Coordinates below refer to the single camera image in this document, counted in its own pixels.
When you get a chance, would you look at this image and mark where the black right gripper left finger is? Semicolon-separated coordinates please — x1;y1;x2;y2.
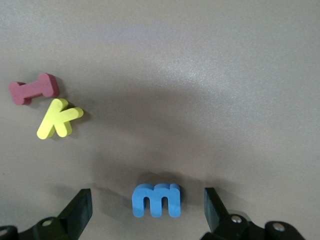
0;188;94;240

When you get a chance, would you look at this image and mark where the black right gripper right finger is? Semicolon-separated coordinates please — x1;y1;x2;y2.
201;187;305;240

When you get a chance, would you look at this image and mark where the blue foam letter m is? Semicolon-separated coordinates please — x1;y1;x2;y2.
131;182;182;219

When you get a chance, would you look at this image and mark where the yellow foam letter k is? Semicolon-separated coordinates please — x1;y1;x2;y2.
36;97;85;140

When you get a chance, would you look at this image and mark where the red foam letter I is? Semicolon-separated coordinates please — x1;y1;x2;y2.
8;72;61;106

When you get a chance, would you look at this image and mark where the brown table cover sheet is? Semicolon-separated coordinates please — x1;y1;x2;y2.
0;0;320;240

